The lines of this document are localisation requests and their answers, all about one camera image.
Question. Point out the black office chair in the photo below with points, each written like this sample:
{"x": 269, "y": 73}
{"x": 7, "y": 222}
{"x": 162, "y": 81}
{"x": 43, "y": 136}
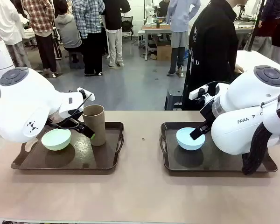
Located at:
{"x": 127, "y": 28}

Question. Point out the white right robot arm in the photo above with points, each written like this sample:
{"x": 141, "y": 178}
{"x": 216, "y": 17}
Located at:
{"x": 247, "y": 93}

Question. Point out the person in white trousers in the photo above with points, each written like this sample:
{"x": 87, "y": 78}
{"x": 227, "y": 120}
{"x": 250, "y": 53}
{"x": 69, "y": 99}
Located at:
{"x": 115, "y": 14}

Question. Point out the pale green bowl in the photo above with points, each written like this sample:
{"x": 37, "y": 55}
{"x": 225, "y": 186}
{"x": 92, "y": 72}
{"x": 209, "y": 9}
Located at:
{"x": 56, "y": 140}

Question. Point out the seated person in grey hoodie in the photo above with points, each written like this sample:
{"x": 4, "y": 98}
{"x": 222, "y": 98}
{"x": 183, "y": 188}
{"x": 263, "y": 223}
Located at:
{"x": 67, "y": 32}

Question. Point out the wooden top work table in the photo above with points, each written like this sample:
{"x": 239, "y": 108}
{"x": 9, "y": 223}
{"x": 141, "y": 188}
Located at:
{"x": 154, "y": 28}

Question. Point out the person in white shirt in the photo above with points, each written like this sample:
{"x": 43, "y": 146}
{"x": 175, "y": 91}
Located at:
{"x": 4, "y": 23}

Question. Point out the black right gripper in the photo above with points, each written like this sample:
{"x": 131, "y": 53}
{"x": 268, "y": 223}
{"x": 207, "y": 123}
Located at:
{"x": 207, "y": 114}

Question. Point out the person's left hand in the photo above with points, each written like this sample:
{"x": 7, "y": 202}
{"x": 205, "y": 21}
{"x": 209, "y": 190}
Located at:
{"x": 238, "y": 68}

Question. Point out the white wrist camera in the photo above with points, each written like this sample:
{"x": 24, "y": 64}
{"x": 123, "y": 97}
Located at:
{"x": 196, "y": 93}
{"x": 90, "y": 98}

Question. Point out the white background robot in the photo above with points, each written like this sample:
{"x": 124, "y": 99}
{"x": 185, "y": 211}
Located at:
{"x": 150, "y": 11}

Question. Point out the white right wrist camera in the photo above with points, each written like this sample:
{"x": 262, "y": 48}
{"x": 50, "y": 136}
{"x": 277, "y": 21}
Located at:
{"x": 196, "y": 93}

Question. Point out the light blue bowl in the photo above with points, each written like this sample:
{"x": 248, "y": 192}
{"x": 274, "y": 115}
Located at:
{"x": 184, "y": 142}

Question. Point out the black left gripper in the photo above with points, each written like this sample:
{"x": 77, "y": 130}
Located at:
{"x": 72, "y": 119}

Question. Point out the black stand pole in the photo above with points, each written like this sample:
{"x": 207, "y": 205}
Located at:
{"x": 256, "y": 21}

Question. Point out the person in red plaid shirt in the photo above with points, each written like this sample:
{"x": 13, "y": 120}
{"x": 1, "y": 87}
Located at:
{"x": 39, "y": 16}

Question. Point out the dark brown plastic tray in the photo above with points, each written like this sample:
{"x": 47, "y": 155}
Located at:
{"x": 200, "y": 165}
{"x": 95, "y": 158}

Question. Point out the person in black hoodie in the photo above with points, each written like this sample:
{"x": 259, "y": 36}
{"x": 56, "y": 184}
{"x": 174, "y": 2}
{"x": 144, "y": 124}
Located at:
{"x": 212, "y": 46}

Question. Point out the person in light blue shirt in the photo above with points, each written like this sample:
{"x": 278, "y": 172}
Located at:
{"x": 179, "y": 16}

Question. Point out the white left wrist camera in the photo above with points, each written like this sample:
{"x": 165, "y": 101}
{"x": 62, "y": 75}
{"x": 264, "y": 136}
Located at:
{"x": 90, "y": 98}

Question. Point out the person in blue plaid shirt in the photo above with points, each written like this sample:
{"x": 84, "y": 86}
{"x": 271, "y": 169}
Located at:
{"x": 88, "y": 16}

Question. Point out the white air purifier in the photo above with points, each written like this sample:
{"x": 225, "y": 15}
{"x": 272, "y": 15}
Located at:
{"x": 0, "y": 60}

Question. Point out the tall brown cup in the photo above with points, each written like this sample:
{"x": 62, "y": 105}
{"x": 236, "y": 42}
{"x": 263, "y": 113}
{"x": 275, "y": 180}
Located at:
{"x": 98, "y": 116}

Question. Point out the grey plastic stool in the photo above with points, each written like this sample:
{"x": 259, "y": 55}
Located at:
{"x": 172, "y": 99}

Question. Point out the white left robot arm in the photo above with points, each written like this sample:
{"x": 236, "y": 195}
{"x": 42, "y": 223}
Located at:
{"x": 25, "y": 100}

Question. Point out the cardboard box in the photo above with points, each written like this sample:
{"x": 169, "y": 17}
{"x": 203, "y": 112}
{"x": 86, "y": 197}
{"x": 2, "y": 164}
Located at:
{"x": 163, "y": 52}

